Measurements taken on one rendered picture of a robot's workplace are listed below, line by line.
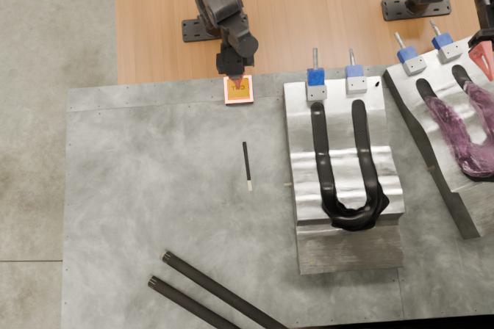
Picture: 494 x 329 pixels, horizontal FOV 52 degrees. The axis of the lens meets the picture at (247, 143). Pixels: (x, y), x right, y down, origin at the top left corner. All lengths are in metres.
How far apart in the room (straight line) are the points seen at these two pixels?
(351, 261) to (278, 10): 0.76
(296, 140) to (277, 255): 0.31
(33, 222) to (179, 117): 1.13
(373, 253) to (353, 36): 0.63
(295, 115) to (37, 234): 1.40
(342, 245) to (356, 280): 0.11
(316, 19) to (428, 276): 0.79
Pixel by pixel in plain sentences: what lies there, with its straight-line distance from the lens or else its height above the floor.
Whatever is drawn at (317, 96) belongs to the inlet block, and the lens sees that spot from 1.33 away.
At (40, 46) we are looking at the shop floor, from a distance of 2.63.
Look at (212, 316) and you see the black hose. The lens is 1.31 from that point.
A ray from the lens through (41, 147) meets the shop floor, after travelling 2.45.
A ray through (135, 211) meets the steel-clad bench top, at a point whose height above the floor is 0.80.
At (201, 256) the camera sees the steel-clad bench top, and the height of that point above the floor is 0.80.
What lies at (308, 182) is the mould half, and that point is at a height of 0.92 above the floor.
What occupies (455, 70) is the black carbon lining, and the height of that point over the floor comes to 0.85.
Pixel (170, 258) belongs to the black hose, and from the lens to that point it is 1.35.
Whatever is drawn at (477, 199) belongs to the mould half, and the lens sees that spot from 1.37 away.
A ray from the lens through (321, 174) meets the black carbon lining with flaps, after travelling 1.29.
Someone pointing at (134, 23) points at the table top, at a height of 0.80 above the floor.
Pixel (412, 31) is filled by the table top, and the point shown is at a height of 0.80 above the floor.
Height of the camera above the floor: 2.16
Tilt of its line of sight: 75 degrees down
